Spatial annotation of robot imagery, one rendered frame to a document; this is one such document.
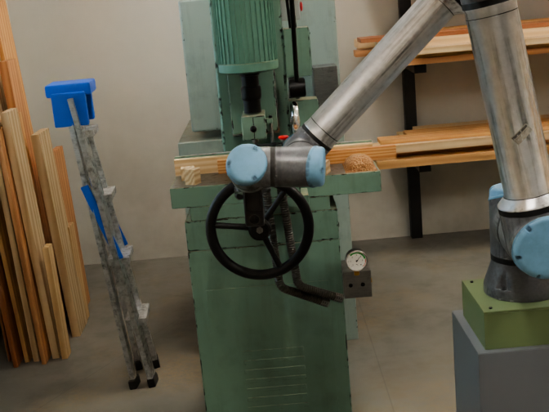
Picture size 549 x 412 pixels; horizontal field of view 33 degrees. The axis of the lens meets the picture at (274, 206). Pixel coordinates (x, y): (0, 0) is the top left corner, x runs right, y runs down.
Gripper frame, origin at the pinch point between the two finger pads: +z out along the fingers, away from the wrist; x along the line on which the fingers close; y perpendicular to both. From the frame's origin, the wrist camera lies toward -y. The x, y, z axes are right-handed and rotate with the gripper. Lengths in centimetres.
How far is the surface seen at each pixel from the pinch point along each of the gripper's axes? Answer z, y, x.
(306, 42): 43, 51, -19
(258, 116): 28.4, 26.2, -2.1
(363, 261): 25.8, -18.6, -28.2
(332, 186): 24.5, 3.3, -21.6
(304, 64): 45, 45, -17
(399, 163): 217, 37, -66
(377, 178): 24.0, 4.5, -34.2
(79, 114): 83, 44, 62
